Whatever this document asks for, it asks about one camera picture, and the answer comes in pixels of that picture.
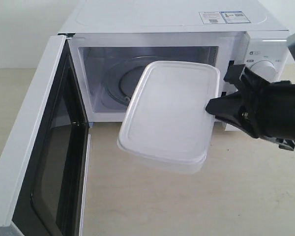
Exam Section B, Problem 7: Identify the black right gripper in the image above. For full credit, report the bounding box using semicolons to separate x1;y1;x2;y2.
205;64;295;150

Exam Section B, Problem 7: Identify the white plastic food container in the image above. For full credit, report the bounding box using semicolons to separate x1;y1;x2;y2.
117;61;220;174

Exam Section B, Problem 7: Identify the white microwave door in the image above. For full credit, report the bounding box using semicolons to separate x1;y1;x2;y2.
0;34;90;236

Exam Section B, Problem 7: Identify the white microwave oven body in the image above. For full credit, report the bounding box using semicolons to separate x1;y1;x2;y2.
59;0;290;123

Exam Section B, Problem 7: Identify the upper white power knob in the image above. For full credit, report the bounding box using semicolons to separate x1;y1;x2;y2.
250;60;277;82

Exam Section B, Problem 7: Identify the blue white label sticker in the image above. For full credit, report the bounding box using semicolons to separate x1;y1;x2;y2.
199;11;251;25

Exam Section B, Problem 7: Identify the glass turntable plate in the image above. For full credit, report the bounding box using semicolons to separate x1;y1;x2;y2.
104;56;157;106

